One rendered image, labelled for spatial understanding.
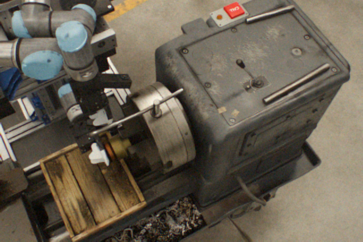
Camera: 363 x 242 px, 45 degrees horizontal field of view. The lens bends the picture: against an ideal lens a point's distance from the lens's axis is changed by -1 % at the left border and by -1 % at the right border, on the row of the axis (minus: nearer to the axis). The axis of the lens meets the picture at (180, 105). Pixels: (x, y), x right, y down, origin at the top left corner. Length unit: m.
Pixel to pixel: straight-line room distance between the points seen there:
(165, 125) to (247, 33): 0.47
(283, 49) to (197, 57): 0.32
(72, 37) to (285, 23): 0.87
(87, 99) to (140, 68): 1.82
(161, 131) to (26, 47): 0.50
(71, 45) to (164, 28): 2.17
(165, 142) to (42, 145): 1.29
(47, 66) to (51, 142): 1.26
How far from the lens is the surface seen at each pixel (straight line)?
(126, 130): 1.55
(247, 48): 1.60
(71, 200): 1.75
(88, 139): 1.58
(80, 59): 1.16
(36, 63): 1.41
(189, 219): 2.03
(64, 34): 1.13
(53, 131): 2.66
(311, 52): 1.65
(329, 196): 2.81
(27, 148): 2.66
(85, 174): 1.78
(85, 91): 1.25
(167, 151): 1.47
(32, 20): 1.26
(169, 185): 1.75
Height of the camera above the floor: 2.52
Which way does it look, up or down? 60 degrees down
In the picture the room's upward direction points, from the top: 2 degrees clockwise
